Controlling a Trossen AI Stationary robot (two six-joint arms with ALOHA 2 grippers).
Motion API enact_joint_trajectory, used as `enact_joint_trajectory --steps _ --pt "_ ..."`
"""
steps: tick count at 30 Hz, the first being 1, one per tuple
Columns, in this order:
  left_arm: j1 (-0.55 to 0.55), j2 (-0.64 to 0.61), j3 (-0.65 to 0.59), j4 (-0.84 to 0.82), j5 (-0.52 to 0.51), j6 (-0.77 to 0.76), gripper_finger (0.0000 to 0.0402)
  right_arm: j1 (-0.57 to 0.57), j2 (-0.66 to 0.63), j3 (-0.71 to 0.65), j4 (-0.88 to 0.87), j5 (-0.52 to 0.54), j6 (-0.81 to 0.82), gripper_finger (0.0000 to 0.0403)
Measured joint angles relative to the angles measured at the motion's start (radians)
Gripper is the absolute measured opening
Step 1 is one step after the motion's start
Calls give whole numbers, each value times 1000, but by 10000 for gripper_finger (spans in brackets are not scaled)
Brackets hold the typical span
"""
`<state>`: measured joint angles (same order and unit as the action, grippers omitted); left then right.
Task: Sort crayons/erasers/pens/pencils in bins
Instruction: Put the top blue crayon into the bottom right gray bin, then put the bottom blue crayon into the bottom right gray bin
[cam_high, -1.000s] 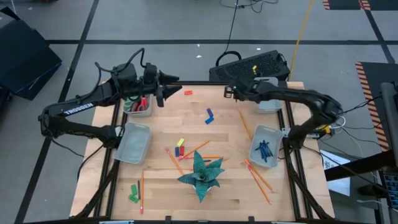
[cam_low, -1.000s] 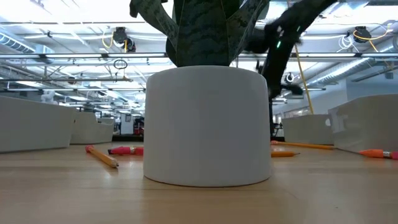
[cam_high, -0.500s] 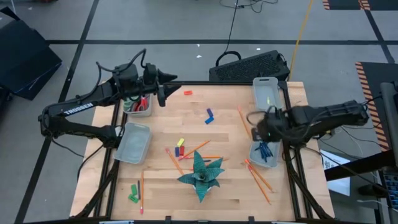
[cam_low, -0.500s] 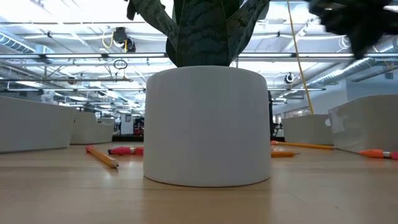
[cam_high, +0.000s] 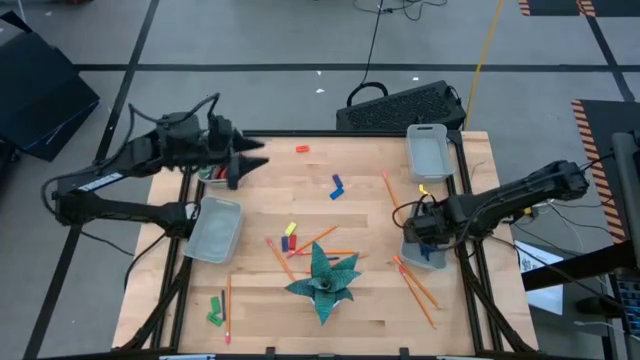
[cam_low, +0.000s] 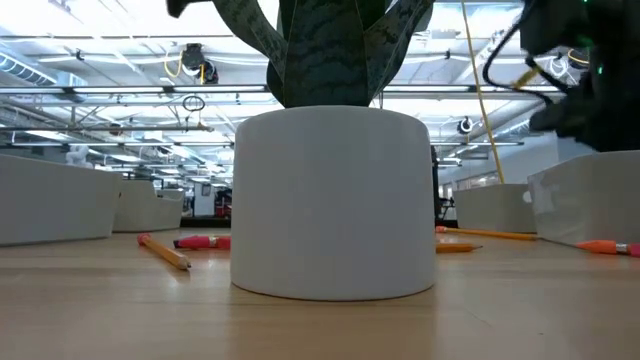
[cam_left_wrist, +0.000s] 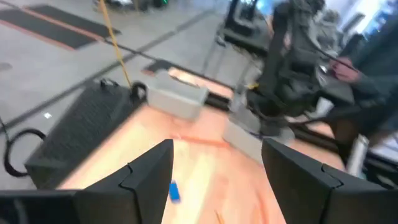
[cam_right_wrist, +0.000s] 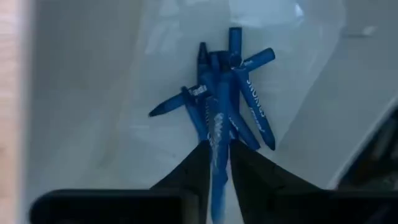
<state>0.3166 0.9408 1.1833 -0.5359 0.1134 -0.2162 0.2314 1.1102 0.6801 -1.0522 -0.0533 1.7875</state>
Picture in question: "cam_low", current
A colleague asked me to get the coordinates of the black machine with orange parts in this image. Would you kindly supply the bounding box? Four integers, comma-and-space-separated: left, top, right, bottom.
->
430, 144, 457, 224

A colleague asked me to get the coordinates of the grey ventilation duct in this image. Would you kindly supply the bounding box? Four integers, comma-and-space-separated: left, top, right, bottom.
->
0, 51, 89, 104

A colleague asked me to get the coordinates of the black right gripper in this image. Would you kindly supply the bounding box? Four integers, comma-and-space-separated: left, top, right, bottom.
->
519, 0, 640, 154

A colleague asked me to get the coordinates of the artificial plant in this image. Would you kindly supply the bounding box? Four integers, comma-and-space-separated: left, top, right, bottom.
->
209, 0, 437, 302

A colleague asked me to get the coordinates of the yellow tag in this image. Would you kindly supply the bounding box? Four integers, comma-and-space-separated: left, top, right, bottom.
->
508, 66, 542, 92

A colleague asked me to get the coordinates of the yellow cable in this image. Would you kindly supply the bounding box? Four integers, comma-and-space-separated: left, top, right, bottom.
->
460, 0, 506, 185

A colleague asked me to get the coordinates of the orange pencil with pink eraser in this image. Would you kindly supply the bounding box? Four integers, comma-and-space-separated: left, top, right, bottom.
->
434, 225, 540, 242
173, 235, 233, 251
573, 239, 640, 259
136, 232, 193, 272
434, 242, 484, 254

